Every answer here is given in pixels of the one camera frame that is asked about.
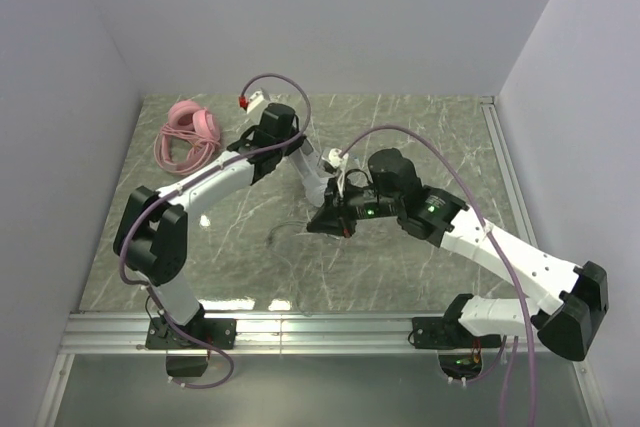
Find pink headphones with cable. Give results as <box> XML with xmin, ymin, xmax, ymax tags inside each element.
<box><xmin>154</xmin><ymin>100</ymin><xmax>221</xmax><ymax>176</ymax></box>

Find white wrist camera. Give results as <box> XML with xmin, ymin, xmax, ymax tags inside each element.
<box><xmin>319</xmin><ymin>148</ymin><xmax>349</xmax><ymax>196</ymax></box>
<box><xmin>238</xmin><ymin>89</ymin><xmax>271</xmax><ymax>119</ymax></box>

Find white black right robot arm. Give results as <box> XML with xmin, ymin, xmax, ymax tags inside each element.
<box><xmin>307</xmin><ymin>148</ymin><xmax>609</xmax><ymax>361</ymax></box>

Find white headphones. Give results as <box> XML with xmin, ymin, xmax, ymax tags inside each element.
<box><xmin>287</xmin><ymin>91</ymin><xmax>361</xmax><ymax>208</ymax></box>

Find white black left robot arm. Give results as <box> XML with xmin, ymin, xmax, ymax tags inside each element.
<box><xmin>113</xmin><ymin>103</ymin><xmax>306</xmax><ymax>347</ymax></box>

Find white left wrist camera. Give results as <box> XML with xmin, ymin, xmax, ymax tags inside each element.
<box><xmin>238</xmin><ymin>89</ymin><xmax>271</xmax><ymax>119</ymax></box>

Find aluminium front rail frame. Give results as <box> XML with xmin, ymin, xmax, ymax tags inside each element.
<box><xmin>34</xmin><ymin>310</ymin><xmax>587</xmax><ymax>427</ymax></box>

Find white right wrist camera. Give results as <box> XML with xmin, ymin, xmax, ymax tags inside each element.
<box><xmin>319</xmin><ymin>148</ymin><xmax>349</xmax><ymax>196</ymax></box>

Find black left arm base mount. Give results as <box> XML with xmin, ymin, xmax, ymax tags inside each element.
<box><xmin>144</xmin><ymin>315</ymin><xmax>237</xmax><ymax>379</ymax></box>

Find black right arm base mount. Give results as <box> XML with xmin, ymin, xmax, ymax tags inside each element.
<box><xmin>407</xmin><ymin>316</ymin><xmax>506</xmax><ymax>386</ymax></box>

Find aluminium right side rail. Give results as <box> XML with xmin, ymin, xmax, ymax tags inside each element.
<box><xmin>480</xmin><ymin>96</ymin><xmax>538</xmax><ymax>247</ymax></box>

